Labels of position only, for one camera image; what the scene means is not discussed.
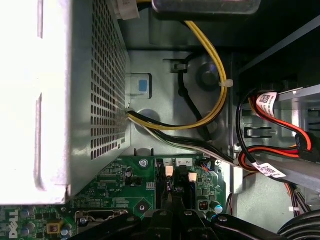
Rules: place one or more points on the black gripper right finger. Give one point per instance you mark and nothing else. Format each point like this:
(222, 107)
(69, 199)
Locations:
(192, 225)

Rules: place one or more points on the white zip tie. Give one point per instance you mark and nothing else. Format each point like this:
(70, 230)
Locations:
(225, 83)

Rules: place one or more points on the grey power supply unit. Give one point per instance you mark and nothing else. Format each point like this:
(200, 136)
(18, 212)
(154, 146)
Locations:
(95, 75)

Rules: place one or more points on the dark grey plastic housing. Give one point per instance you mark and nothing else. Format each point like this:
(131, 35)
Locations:
(205, 7)

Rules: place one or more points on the RAM slot white latches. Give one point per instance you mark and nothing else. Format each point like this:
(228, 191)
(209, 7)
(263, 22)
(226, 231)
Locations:
(192, 177)
(168, 171)

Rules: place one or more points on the black RAM slot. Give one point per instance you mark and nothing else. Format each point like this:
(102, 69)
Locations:
(182, 173)
(158, 185)

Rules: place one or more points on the green motherboard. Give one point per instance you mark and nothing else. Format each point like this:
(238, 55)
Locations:
(117, 182)

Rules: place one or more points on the small white pink tag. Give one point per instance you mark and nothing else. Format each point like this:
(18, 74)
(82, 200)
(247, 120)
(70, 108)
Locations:
(126, 10)

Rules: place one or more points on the CPU socket locking lever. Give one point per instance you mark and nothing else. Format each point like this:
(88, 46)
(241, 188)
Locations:
(105, 212)

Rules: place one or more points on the metal CPU socket cover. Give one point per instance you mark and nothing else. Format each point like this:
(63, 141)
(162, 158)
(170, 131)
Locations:
(100, 218)

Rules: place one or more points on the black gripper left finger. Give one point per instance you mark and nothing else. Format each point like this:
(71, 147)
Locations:
(157, 225)

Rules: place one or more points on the small blue sticker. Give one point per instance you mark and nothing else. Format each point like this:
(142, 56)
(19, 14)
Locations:
(143, 85)

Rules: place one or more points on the metal drive cage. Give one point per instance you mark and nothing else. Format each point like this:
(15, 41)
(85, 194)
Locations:
(302, 175)

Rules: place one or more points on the black PC case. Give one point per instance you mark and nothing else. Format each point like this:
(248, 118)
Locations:
(162, 107)

